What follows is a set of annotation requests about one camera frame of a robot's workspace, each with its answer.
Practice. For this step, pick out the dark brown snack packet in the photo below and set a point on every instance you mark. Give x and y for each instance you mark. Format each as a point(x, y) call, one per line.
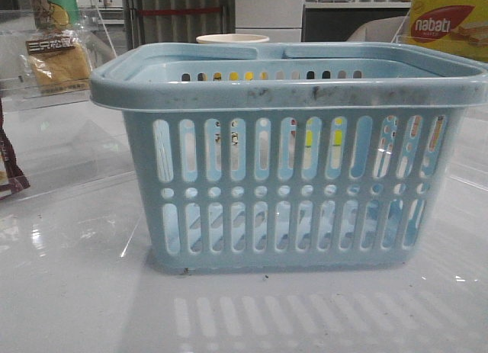
point(13, 179)

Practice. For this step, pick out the clear acrylic display stand left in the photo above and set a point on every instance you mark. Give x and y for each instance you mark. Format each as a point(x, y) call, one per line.
point(61, 141)

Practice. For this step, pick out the packaged bread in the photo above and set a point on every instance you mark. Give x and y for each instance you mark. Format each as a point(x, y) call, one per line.
point(58, 62)

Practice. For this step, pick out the white cabinet in background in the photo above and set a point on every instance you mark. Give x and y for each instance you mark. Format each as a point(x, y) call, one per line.
point(280, 20)

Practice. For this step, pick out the yellow nabati wafer box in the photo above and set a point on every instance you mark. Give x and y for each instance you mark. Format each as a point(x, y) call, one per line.
point(458, 27)

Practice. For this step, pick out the green cartoon snack canister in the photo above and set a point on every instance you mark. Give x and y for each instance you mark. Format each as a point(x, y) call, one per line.
point(55, 14)

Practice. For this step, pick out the white paper cup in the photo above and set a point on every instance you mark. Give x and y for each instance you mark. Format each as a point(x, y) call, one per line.
point(232, 38)

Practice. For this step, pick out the light blue plastic basket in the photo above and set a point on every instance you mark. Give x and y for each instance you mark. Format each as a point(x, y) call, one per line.
point(288, 155)

